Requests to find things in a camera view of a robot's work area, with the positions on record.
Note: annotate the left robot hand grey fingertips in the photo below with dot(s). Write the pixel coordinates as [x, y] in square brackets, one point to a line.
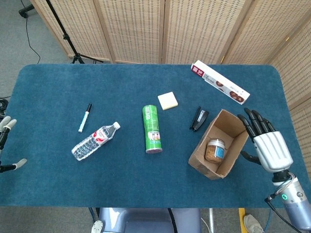
[9, 123]

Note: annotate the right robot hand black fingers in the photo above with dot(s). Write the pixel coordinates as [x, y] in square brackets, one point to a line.
[272, 148]

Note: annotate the glass jar with blue label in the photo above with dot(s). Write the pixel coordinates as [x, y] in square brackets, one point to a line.
[215, 151]

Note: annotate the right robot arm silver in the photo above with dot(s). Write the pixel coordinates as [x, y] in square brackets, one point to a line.
[296, 206]

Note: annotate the open brown cardboard box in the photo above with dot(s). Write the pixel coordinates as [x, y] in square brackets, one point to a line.
[228, 128]

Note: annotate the green white marker pen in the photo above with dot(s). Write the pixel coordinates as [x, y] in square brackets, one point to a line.
[85, 119]

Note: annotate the black stapler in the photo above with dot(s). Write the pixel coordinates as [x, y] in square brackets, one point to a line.
[199, 120]

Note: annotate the white baking paper box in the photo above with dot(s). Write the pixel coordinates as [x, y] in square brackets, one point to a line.
[218, 81]

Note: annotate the green chips can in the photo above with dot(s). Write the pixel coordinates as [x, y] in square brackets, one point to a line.
[151, 128]

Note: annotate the grey sneaker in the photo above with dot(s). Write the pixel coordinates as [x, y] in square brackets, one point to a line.
[252, 224]

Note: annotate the clear plastic water bottle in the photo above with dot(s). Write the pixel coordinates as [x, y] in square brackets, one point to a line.
[93, 142]

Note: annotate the black tripod stand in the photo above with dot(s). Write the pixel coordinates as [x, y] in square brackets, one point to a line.
[65, 38]

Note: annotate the yellow sticky notes pad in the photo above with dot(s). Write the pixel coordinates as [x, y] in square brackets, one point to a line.
[167, 100]

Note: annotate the blue tablecloth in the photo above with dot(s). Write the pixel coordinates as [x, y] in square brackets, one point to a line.
[121, 182]

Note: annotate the grey-blue robot torso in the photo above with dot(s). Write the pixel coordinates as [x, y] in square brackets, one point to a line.
[145, 221]

